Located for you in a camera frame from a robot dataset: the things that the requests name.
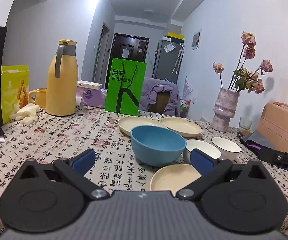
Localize drinking glass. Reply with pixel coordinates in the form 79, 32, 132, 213
239, 117, 253, 134

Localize green paper bag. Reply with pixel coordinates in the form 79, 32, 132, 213
105, 57, 147, 117

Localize dried pink roses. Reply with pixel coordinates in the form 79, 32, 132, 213
212, 31, 273, 94

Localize purple jacket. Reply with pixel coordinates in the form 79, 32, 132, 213
141, 77, 180, 117

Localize grey purple cloth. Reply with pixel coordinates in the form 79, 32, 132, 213
240, 131, 275, 155

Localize wooden chair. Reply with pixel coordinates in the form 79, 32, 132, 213
149, 91, 170, 114

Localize yellow-green snack box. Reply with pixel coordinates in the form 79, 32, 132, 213
1, 65, 30, 125

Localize white bowl with black rim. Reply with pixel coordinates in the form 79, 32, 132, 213
211, 137, 241, 160
182, 139, 222, 165

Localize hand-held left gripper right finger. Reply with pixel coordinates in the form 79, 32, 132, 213
175, 148, 272, 202

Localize small storage rack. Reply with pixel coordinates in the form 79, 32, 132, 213
179, 99, 192, 118

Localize white flat box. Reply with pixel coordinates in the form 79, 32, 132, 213
77, 80, 103, 90

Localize tan small suitcase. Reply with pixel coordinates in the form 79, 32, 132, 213
256, 101, 288, 154

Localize pink ribbed vase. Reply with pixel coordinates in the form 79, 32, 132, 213
211, 88, 240, 132

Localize purple tissue pack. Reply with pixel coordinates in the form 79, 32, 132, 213
76, 85, 108, 107

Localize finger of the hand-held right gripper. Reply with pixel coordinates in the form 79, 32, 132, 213
258, 147, 288, 175

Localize white rubber gloves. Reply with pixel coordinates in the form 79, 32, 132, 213
8, 103, 40, 125

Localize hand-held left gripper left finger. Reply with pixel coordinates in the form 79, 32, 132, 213
15, 148, 111, 201

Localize yellow thermos jug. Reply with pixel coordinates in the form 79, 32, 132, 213
45, 39, 79, 117

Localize yellow box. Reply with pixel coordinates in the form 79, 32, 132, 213
166, 32, 185, 40

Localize yellow mug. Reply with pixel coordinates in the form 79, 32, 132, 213
29, 88, 47, 108

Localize wall picture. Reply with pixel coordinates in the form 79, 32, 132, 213
192, 28, 202, 50

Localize folded umbrella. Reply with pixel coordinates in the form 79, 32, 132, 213
172, 43, 185, 74

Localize cream plate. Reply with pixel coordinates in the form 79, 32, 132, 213
118, 116, 169, 137
161, 117, 202, 137
150, 164, 203, 192

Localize calligraphy print tablecloth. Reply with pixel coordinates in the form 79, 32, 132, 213
0, 105, 288, 235

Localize blue bowl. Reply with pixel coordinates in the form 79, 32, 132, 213
130, 126, 187, 167

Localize grey refrigerator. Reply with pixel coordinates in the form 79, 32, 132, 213
152, 38, 184, 84

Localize dark entrance door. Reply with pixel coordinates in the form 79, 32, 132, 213
111, 33, 150, 80

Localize grey interior door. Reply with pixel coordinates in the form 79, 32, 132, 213
94, 22, 109, 82

